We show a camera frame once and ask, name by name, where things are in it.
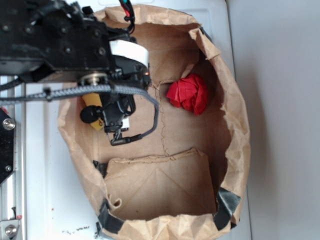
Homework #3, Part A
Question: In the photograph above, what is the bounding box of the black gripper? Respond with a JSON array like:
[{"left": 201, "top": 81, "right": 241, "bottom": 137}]
[{"left": 44, "top": 7, "right": 152, "bottom": 87}]

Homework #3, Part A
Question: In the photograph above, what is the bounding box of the yellow green sponge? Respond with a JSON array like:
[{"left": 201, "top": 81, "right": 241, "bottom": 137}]
[{"left": 80, "top": 93, "right": 104, "bottom": 131}]

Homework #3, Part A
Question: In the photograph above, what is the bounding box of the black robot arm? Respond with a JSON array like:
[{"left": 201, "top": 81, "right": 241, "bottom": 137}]
[{"left": 0, "top": 0, "right": 151, "bottom": 88}]

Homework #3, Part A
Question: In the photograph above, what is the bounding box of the red crumpled paper ball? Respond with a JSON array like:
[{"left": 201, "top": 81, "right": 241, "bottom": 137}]
[{"left": 166, "top": 73, "right": 209, "bottom": 116}]

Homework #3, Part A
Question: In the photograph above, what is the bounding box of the brown paper bag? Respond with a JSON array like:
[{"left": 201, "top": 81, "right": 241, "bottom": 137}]
[{"left": 56, "top": 4, "right": 251, "bottom": 240}]

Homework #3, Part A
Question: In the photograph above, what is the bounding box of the red green wire bundle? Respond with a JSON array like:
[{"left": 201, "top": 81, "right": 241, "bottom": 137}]
[{"left": 118, "top": 0, "right": 137, "bottom": 35}]

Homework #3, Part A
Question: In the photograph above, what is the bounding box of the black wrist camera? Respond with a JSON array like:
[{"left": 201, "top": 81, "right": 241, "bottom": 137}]
[{"left": 79, "top": 96, "right": 137, "bottom": 147}]

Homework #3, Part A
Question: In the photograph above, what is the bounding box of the grey braided cable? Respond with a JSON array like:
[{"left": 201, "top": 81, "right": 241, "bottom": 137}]
[{"left": 0, "top": 77, "right": 160, "bottom": 143}]

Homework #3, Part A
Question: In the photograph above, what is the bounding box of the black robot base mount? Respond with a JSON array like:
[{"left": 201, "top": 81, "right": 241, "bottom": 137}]
[{"left": 0, "top": 107, "right": 16, "bottom": 186}]

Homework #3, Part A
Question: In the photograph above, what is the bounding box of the aluminium frame rail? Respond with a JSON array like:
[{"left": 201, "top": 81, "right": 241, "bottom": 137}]
[{"left": 0, "top": 74, "right": 27, "bottom": 240}]

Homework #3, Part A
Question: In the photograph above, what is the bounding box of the metal corner bracket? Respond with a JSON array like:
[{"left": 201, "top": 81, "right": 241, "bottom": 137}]
[{"left": 0, "top": 219, "right": 23, "bottom": 240}]

